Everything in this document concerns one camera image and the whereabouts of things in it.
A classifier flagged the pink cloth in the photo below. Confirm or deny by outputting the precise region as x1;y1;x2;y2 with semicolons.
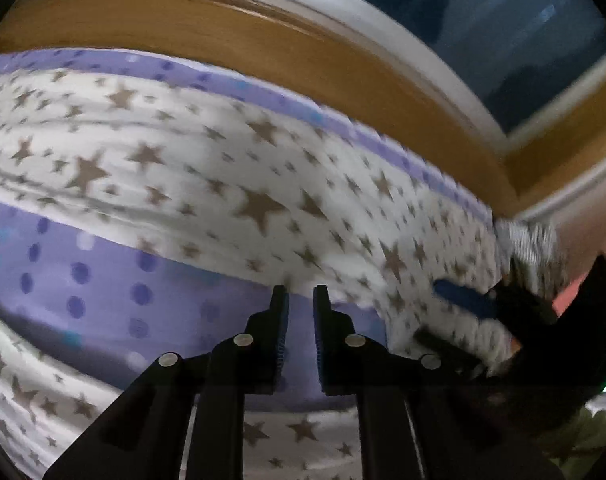
553;260;601;318

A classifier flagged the wooden wall trim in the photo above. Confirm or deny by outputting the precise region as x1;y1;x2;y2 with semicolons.
503;90;606;196

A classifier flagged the purple dotted bed sheet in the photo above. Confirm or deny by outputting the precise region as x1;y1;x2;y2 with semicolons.
0;47;494;411

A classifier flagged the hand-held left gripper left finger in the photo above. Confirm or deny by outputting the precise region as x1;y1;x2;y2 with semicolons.
43;285;290;480

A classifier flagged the grey striped cloth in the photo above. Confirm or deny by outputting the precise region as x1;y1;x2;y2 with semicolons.
495;217;568;281

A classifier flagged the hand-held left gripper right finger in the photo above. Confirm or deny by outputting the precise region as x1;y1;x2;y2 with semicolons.
313;284;566;480

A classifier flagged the white framed window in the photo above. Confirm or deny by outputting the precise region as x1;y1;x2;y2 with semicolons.
23;0;606;151

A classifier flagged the white star print cloth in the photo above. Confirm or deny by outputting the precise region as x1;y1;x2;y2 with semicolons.
0;67;524;480

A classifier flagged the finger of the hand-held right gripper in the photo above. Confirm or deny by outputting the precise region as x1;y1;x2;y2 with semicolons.
433;280;558;331
415;330;488;378

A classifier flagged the wooden headboard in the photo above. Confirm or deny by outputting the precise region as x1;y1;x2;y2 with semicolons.
0;0;521;216

